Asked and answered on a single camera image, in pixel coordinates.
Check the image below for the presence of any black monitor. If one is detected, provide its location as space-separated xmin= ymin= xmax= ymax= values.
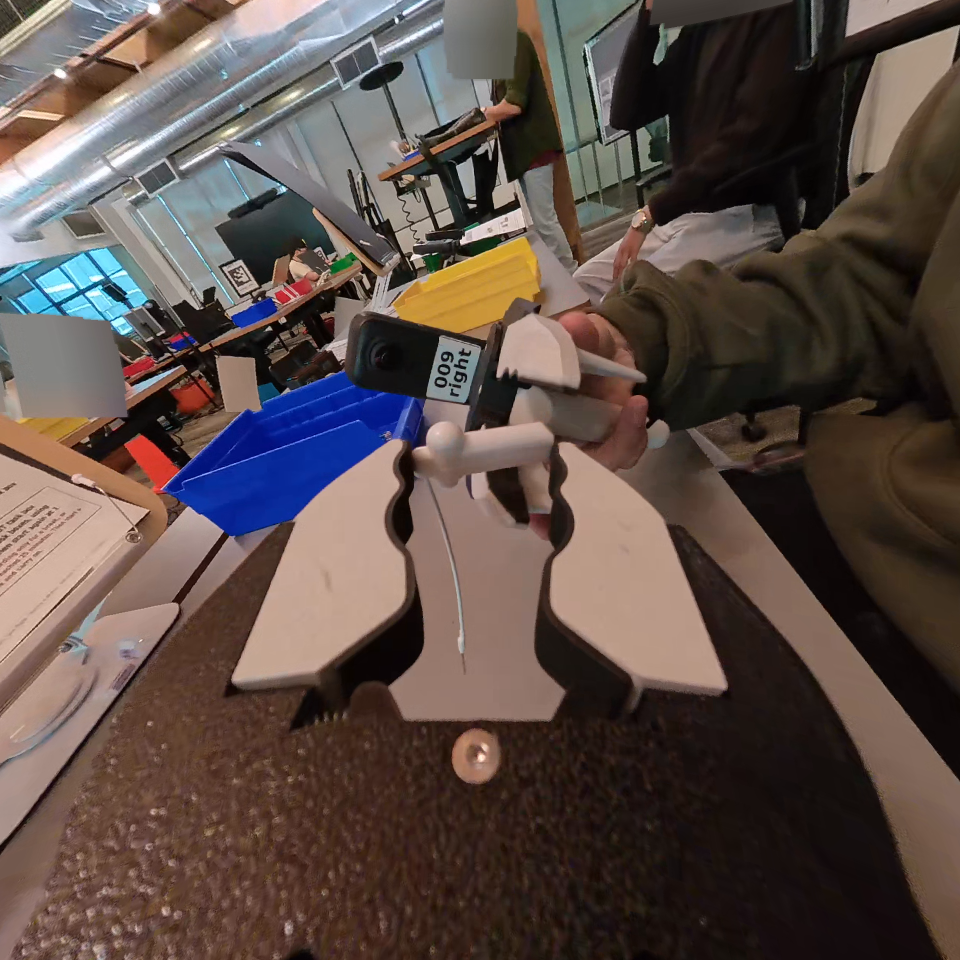
xmin=214 ymin=191 xmax=336 ymax=282

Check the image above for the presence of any blue divided plastic bin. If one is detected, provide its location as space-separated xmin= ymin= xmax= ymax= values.
xmin=161 ymin=371 xmax=425 ymax=537

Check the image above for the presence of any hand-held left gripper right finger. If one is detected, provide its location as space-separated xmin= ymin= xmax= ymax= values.
xmin=534 ymin=444 xmax=730 ymax=715

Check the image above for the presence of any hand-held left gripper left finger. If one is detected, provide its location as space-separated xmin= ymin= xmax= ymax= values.
xmin=231 ymin=438 xmax=426 ymax=702

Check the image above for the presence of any grey display board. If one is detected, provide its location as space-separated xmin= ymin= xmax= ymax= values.
xmin=216 ymin=138 xmax=402 ymax=277

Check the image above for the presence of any yellow plastic bin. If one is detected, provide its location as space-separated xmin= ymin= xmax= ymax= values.
xmin=391 ymin=236 xmax=543 ymax=335

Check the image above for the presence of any person's right hand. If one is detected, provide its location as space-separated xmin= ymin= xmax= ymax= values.
xmin=528 ymin=311 xmax=650 ymax=541

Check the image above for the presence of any wooden standing desk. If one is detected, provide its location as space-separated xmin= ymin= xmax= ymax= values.
xmin=377 ymin=108 xmax=502 ymax=237

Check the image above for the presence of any white board stand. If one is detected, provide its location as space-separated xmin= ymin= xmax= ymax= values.
xmin=0 ymin=600 xmax=181 ymax=849

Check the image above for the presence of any thin white cord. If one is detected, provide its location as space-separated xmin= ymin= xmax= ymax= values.
xmin=429 ymin=480 xmax=469 ymax=674

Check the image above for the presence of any silver ventilation duct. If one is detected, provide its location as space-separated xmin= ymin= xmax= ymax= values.
xmin=0 ymin=0 xmax=451 ymax=234

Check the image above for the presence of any ceiling vent grille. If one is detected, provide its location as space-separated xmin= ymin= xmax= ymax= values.
xmin=330 ymin=36 xmax=384 ymax=90

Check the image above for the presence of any black floor lamp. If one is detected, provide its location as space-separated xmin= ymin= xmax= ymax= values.
xmin=358 ymin=61 xmax=425 ymax=249

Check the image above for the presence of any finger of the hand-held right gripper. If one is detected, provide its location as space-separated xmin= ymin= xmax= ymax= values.
xmin=501 ymin=309 xmax=584 ymax=393
xmin=468 ymin=444 xmax=558 ymax=531

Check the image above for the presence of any white plastic knob piece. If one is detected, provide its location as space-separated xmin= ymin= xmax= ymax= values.
xmin=411 ymin=420 xmax=558 ymax=490

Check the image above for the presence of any instruction sheet board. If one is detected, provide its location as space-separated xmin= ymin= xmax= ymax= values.
xmin=0 ymin=416 xmax=170 ymax=687

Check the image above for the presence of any black bag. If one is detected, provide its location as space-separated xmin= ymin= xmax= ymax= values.
xmin=414 ymin=107 xmax=490 ymax=150

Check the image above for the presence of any person's right forearm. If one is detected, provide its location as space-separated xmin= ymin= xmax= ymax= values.
xmin=596 ymin=63 xmax=960 ymax=432

